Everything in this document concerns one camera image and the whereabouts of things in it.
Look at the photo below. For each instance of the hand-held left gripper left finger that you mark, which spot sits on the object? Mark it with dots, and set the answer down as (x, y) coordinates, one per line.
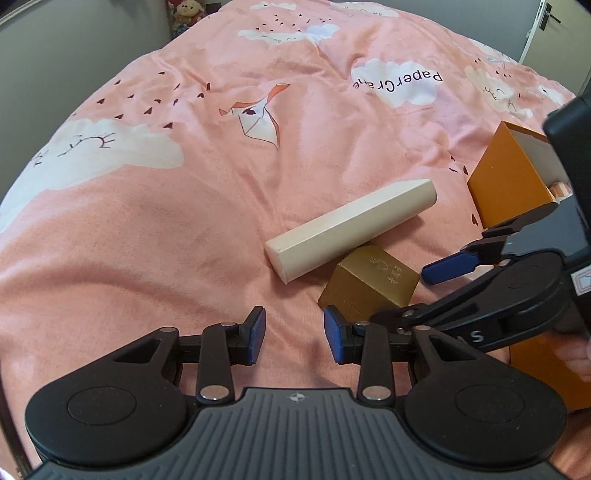
(256, 334)

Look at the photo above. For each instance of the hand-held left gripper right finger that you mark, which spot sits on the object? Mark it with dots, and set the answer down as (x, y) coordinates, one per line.
(333, 337)

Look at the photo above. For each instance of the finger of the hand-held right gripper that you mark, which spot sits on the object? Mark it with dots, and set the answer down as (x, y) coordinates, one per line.
(448, 271)
(429, 309)

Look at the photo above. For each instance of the gold box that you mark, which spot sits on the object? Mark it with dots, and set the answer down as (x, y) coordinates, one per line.
(369, 281)

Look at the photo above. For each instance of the orange cardboard box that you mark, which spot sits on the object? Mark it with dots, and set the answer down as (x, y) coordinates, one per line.
(508, 184)

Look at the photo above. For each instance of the long cream box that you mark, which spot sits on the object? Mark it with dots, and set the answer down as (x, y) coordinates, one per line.
(351, 226)

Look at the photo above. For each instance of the pink striped plush cup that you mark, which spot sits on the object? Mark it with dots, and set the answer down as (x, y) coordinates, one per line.
(561, 190)

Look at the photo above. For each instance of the person's right hand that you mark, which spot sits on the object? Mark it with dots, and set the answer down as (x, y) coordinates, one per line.
(576, 357)

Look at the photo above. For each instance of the pink cloud print blanket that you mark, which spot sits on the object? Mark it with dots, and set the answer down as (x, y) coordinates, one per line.
(161, 230)

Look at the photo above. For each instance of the white door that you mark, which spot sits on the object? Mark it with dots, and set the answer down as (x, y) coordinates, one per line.
(568, 37)

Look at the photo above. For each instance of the plush bear toy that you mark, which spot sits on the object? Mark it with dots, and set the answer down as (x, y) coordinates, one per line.
(187, 11)

